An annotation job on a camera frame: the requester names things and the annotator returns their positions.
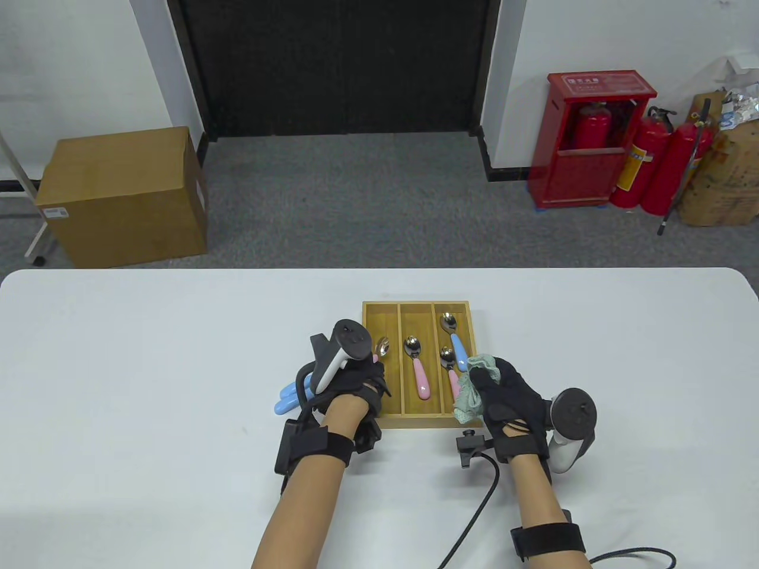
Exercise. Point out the person's right hand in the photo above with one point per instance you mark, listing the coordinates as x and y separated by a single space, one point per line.
510 409

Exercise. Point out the person's left hand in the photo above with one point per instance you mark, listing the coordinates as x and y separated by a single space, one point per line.
362 382

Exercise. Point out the green fish scale cleaning cloth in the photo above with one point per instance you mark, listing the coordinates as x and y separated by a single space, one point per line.
468 397

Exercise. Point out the pink spoon group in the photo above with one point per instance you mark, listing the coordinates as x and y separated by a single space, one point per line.
447 357

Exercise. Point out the person's left forearm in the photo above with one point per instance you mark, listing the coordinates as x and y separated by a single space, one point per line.
296 515

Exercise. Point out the black grey left hand controller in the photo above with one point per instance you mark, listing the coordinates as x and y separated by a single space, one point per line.
351 339

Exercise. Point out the black grey hand controller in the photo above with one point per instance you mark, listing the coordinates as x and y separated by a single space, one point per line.
351 339
575 412

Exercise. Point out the black grey right hand controller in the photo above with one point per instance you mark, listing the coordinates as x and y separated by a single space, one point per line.
575 412

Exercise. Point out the black left armband pack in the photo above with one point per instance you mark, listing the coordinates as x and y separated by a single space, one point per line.
320 444

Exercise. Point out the black armband pack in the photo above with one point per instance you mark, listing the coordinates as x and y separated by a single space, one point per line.
548 539
320 444

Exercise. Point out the wooden cutlery tray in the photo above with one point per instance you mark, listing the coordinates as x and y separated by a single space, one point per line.
409 320

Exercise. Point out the black right armband pack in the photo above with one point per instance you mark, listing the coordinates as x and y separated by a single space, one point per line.
548 539

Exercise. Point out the red fire extinguisher cabinet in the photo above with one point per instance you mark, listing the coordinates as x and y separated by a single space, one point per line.
569 178

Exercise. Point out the yellow label red fire extinguisher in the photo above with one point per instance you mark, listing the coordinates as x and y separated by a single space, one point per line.
649 148

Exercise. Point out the brown cardboard box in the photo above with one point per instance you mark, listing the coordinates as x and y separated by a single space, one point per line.
118 195

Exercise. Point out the worn printed cardboard box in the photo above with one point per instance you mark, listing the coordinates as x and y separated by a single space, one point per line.
729 184

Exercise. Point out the black double door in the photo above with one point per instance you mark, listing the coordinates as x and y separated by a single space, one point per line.
338 65

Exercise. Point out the white rolling whiteboard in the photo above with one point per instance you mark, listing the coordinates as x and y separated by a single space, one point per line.
35 237

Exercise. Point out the crumpled silver foil bag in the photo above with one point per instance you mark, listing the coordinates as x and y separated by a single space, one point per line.
741 106

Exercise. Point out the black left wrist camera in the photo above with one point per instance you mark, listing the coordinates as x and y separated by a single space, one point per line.
367 435

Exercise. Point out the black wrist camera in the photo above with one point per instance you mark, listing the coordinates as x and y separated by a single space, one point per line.
471 447
367 435

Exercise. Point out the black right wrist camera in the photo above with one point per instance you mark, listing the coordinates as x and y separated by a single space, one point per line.
471 447

